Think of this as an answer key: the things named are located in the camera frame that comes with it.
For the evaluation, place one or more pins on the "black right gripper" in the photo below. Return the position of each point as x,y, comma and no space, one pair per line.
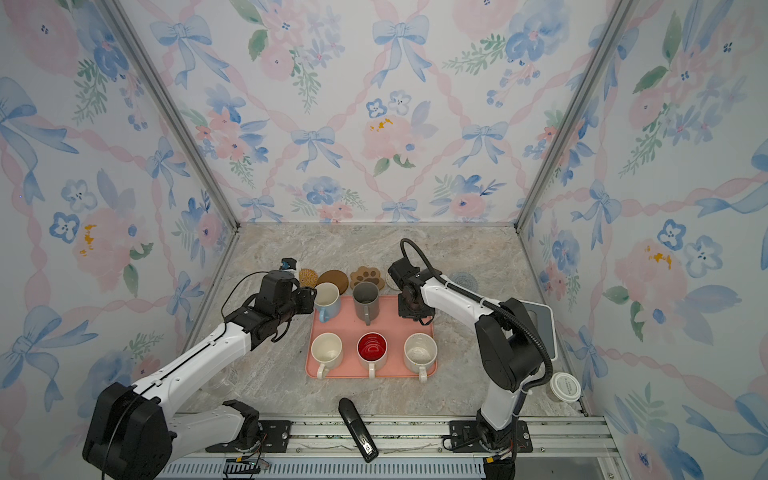
402,311

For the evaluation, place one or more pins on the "red interior mug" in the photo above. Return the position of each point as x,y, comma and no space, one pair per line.
372,351

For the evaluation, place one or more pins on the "white lidded paper cup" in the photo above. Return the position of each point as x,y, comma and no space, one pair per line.
564,387

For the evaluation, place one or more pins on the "plain round wooden coaster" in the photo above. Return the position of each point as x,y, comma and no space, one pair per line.
336,277

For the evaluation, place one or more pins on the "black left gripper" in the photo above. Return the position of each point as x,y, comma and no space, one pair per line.
308,299

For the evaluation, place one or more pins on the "rattan woven round coaster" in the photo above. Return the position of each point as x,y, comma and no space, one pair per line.
308,278

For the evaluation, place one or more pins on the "pink plastic tray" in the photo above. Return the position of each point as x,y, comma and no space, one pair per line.
388,330

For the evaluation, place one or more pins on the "cream mug front right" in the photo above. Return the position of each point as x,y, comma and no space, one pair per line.
420,354

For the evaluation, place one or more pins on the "black handheld device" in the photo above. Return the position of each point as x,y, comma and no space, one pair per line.
358,430

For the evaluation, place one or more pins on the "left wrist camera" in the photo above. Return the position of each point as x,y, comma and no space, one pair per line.
288,264

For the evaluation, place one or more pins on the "cream mug front left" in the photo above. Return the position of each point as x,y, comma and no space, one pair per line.
327,351

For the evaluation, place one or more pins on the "aluminium rail base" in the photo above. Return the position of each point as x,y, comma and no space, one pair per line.
321,447

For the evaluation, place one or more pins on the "grey mug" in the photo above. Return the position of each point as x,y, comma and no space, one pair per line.
366,302

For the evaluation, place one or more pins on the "white grey tissue box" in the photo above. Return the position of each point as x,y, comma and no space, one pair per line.
542,318

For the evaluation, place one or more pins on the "grey woven round coaster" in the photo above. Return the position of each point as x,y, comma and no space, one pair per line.
465,280

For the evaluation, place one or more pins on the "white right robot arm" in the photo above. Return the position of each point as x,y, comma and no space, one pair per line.
513,353

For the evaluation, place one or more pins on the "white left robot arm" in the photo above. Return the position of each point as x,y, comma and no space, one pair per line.
137,430

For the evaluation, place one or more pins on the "cork paw print coaster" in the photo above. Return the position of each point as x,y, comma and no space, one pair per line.
367,274

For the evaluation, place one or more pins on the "light blue mug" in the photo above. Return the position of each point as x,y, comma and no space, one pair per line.
327,303

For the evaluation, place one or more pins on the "cream mug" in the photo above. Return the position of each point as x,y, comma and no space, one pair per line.
420,354
327,351

